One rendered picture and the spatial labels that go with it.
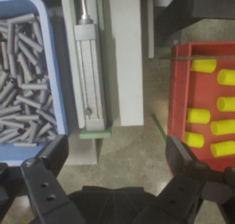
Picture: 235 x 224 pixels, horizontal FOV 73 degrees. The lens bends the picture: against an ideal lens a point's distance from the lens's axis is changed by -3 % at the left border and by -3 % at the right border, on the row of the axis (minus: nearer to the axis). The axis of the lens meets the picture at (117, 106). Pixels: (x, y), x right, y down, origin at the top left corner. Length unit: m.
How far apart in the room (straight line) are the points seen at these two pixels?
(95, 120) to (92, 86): 0.07
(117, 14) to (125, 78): 0.14
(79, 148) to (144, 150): 1.18
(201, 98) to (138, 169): 1.12
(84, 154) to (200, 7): 0.54
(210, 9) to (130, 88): 0.30
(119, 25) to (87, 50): 0.11
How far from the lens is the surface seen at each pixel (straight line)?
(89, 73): 0.34
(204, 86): 0.88
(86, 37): 0.34
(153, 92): 1.46
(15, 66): 0.47
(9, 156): 0.54
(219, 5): 0.56
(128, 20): 0.41
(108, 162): 1.73
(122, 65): 0.40
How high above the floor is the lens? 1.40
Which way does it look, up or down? 73 degrees down
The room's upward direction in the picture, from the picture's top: 174 degrees counter-clockwise
